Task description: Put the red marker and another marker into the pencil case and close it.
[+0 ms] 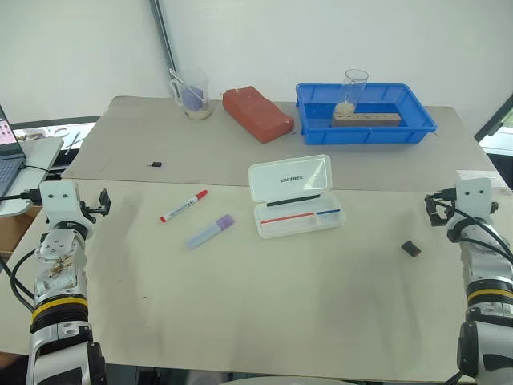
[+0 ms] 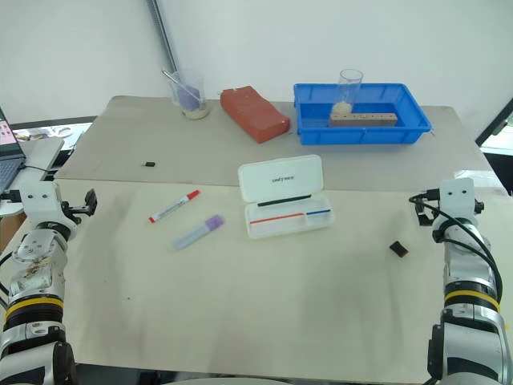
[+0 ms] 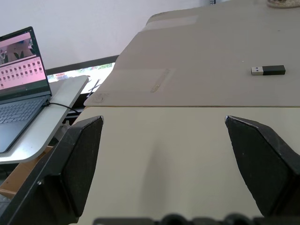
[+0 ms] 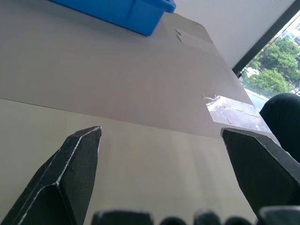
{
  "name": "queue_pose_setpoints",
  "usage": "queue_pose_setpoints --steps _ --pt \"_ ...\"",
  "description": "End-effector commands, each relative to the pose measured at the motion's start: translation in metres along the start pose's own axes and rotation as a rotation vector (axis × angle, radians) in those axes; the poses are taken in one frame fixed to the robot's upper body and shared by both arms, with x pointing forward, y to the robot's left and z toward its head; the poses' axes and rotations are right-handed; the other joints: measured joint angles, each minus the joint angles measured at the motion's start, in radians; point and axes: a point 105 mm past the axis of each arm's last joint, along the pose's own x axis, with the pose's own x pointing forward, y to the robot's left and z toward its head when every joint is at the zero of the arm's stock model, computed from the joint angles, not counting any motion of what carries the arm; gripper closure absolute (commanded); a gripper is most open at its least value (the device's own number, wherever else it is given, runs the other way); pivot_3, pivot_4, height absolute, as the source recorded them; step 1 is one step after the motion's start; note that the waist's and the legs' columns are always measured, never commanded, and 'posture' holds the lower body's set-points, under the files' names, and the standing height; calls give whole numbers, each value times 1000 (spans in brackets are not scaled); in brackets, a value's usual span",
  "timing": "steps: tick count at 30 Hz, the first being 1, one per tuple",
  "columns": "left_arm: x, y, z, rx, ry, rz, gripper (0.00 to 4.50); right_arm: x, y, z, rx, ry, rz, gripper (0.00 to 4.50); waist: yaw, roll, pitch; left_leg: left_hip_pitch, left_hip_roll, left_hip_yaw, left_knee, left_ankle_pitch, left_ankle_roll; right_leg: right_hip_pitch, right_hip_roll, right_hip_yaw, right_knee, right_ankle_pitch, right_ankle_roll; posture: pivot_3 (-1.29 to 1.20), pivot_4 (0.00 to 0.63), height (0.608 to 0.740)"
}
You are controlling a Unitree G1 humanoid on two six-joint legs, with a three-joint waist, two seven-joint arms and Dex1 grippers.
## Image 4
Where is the clear tape strip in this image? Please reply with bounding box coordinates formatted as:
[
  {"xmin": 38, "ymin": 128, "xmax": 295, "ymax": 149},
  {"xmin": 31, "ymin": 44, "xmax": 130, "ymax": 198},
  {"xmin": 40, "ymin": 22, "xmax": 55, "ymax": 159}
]
[
  {"xmin": 175, "ymin": 29, "xmax": 213, "ymax": 46},
  {"xmin": 201, "ymin": 93, "xmax": 270, "ymax": 132}
]

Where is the grey table mat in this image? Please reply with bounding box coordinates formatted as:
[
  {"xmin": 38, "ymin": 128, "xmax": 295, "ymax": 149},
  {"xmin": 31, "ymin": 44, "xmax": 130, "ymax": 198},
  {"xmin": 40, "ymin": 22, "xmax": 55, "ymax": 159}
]
[{"xmin": 0, "ymin": 0, "xmax": 279, "ymax": 139}]

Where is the blue plastic bin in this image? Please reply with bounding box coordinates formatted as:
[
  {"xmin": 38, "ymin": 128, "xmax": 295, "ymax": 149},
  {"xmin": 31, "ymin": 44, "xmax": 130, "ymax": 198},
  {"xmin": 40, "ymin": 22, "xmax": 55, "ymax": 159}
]
[{"xmin": 48, "ymin": 0, "xmax": 176, "ymax": 37}]

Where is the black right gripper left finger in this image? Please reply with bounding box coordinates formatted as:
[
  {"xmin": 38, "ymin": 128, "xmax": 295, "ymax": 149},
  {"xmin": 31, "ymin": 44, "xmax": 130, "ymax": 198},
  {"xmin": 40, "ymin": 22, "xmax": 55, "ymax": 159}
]
[{"xmin": 0, "ymin": 126, "xmax": 103, "ymax": 225}]

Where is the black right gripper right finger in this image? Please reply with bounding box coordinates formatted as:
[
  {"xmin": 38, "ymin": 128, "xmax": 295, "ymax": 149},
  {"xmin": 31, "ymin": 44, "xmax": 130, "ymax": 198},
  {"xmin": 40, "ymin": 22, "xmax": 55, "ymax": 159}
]
[{"xmin": 220, "ymin": 127, "xmax": 300, "ymax": 221}]

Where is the black rounded object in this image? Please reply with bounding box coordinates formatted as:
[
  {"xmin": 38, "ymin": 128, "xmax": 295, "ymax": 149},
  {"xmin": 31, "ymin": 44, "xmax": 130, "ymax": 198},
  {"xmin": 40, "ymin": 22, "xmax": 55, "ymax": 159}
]
[{"xmin": 259, "ymin": 93, "xmax": 300, "ymax": 162}]

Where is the black window frame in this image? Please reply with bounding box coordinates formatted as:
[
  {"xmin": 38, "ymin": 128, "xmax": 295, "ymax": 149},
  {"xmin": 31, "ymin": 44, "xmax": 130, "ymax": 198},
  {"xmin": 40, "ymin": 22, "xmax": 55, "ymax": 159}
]
[{"xmin": 231, "ymin": 2, "xmax": 300, "ymax": 79}]

